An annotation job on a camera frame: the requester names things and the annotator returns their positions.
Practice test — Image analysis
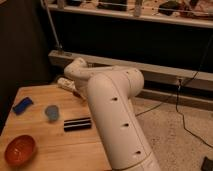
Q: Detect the wooden table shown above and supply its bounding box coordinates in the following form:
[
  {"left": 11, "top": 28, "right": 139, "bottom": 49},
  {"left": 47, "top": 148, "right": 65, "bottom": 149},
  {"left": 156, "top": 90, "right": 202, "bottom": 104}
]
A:
[{"left": 0, "top": 85, "right": 110, "bottom": 171}]

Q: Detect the blue rectangular block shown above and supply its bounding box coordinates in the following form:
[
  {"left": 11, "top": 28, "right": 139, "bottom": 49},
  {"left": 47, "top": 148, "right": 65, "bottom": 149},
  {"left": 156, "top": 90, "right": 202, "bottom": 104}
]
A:
[{"left": 12, "top": 97, "right": 33, "bottom": 115}]

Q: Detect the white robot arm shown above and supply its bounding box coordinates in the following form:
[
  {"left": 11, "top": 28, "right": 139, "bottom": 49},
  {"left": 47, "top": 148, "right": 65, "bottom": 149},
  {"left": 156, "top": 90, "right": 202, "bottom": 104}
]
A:
[{"left": 64, "top": 58, "right": 161, "bottom": 171}]

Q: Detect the black striped box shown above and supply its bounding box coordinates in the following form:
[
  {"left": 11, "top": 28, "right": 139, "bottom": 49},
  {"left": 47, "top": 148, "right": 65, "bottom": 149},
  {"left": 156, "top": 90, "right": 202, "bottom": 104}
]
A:
[{"left": 64, "top": 117, "right": 92, "bottom": 132}]

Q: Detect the orange red bowl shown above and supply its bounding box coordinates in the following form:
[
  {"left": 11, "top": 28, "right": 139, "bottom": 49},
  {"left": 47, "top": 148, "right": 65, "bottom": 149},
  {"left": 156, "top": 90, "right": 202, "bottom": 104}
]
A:
[{"left": 4, "top": 135, "right": 36, "bottom": 167}]

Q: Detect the black floor cable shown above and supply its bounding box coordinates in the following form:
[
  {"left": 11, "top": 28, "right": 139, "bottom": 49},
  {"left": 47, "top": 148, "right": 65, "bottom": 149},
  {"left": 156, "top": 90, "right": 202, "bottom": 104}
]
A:
[{"left": 134, "top": 33, "right": 213, "bottom": 150}]

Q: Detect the blue plastic cup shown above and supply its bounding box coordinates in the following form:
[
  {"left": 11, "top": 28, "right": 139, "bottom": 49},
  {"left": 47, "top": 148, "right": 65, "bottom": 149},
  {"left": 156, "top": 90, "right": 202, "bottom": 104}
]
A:
[{"left": 45, "top": 105, "right": 59, "bottom": 122}]

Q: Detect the black object on floor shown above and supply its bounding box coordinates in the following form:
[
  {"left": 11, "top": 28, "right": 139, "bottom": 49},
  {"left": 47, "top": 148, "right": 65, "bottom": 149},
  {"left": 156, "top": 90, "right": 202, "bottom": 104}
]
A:
[{"left": 201, "top": 157, "right": 213, "bottom": 171}]

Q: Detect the metal vertical pole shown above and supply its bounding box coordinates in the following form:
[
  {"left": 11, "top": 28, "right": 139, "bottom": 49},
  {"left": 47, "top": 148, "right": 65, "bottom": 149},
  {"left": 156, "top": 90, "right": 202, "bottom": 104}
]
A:
[{"left": 40, "top": 0, "right": 69, "bottom": 55}]

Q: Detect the cluttered background shelf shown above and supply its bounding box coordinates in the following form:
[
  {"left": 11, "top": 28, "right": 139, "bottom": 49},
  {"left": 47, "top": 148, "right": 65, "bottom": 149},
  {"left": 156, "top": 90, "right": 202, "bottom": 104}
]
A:
[{"left": 40, "top": 0, "right": 213, "bottom": 29}]

